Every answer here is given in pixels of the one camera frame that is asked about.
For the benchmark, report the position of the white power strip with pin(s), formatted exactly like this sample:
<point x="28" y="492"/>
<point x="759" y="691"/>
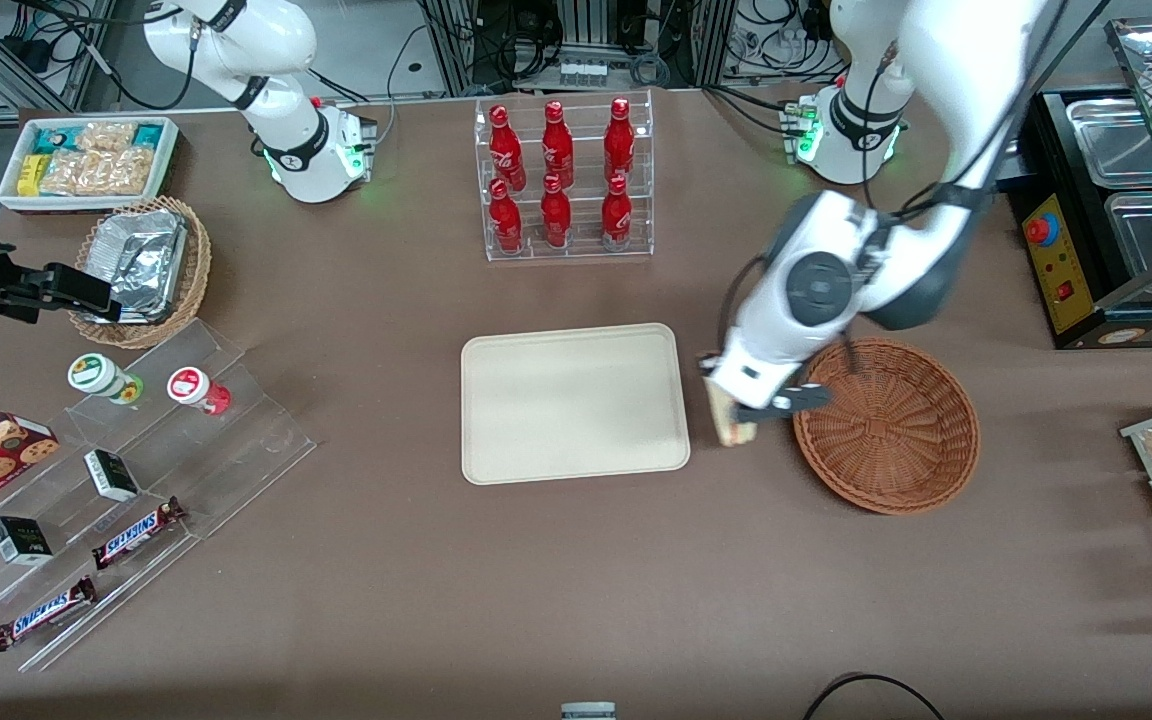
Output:
<point x="582" y="74"/>

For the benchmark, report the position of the light wicker basket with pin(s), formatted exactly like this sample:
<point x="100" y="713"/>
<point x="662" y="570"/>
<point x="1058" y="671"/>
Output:
<point x="196" y="270"/>

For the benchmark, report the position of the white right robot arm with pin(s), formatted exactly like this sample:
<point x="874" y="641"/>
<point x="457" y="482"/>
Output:
<point x="306" y="150"/>

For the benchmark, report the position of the clear acrylic bottle rack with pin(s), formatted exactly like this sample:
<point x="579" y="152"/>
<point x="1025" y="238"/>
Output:
<point x="581" y="250"/>

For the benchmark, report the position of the triangle sandwich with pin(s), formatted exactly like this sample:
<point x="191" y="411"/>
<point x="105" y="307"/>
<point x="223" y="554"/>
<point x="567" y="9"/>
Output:
<point x="733" y="432"/>

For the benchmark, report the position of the clear acrylic stepped shelf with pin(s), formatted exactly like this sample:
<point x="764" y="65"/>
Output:
<point x="236" y="450"/>

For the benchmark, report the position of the brown wicker basket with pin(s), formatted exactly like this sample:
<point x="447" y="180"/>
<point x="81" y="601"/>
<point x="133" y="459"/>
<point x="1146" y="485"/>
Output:
<point x="886" y="430"/>

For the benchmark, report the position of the teal snack packet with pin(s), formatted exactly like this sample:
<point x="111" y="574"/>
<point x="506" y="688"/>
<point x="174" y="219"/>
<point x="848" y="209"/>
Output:
<point x="149" y="135"/>
<point x="51" y="138"/>

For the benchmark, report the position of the beige plastic tray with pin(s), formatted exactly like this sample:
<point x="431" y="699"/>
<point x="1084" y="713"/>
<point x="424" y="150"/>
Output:
<point x="576" y="405"/>

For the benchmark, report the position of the small grey device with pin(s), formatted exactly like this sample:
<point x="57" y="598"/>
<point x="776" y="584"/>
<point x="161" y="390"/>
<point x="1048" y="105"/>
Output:
<point x="588" y="712"/>

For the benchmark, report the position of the small black carton box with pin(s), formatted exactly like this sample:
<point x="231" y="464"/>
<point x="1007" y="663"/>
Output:
<point x="112" y="475"/>
<point x="21" y="540"/>

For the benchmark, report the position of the red lid yogurt cup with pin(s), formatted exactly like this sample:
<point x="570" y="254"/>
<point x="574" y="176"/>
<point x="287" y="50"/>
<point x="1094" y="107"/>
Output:
<point x="191" y="385"/>

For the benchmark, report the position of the large clear cracker bag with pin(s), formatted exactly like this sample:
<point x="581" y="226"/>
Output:
<point x="101" y="172"/>

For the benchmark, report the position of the green lid yogurt cup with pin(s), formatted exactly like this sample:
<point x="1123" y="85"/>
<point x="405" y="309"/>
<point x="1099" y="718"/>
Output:
<point x="94" y="373"/>

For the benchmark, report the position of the stacked aluminium foil trays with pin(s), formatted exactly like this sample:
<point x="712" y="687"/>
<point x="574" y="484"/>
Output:
<point x="141" y="260"/>

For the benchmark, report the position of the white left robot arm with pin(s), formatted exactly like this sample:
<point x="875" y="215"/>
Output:
<point x="816" y="290"/>

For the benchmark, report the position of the Snickers chocolate bar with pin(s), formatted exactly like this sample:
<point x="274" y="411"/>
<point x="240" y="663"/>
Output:
<point x="41" y="613"/>
<point x="136" y="533"/>

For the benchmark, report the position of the small clear cracker bag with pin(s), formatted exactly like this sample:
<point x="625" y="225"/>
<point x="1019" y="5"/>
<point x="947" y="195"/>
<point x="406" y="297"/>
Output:
<point x="106" y="136"/>

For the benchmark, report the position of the yellow snack packet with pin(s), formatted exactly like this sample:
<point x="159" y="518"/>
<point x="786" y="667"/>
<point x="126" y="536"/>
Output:
<point x="31" y="175"/>

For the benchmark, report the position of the white snack bin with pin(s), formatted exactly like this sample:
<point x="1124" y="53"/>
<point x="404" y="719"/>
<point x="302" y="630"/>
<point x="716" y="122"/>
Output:
<point x="6" y="195"/>

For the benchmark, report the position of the red cola bottle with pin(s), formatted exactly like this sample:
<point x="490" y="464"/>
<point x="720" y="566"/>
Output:
<point x="506" y="150"/>
<point x="506" y="220"/>
<point x="619" y="145"/>
<point x="556" y="218"/>
<point x="617" y="215"/>
<point x="557" y="148"/>

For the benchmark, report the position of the black food warmer appliance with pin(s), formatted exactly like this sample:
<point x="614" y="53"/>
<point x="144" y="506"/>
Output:
<point x="1066" y="290"/>

